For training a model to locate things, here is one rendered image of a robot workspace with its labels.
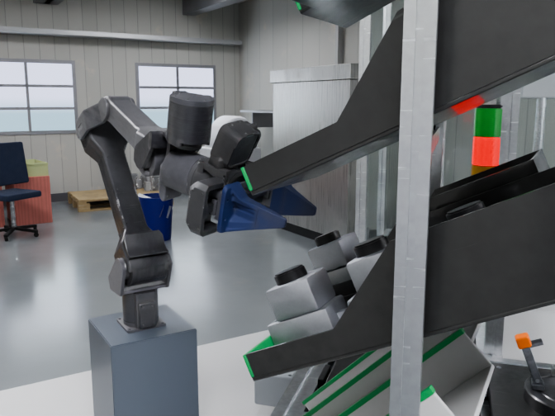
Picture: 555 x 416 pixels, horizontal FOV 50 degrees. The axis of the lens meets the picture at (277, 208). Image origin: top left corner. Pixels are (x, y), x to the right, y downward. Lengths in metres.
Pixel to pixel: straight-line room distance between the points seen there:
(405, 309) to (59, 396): 0.95
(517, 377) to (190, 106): 0.70
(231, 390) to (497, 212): 0.89
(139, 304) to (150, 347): 0.07
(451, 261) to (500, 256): 0.03
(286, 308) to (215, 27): 9.39
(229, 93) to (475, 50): 9.52
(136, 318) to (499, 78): 0.72
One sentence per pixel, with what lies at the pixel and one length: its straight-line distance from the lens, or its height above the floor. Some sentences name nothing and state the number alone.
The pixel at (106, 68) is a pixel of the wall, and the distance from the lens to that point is 9.20.
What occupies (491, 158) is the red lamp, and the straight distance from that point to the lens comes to 1.09.
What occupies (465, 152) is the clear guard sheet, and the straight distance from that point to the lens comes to 2.26.
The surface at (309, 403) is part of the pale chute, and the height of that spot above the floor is 1.02.
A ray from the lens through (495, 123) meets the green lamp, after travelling 1.09.
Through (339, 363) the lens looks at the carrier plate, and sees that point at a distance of 1.07.
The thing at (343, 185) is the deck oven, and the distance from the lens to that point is 5.63.
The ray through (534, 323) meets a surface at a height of 0.86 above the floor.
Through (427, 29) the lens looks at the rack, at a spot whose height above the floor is 1.46.
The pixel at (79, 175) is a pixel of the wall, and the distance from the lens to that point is 9.13.
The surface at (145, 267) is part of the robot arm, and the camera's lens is 0.94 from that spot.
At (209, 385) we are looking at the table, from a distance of 1.25.
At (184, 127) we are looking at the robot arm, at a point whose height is 1.39.
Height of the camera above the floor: 1.42
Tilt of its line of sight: 10 degrees down
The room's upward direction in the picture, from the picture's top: straight up
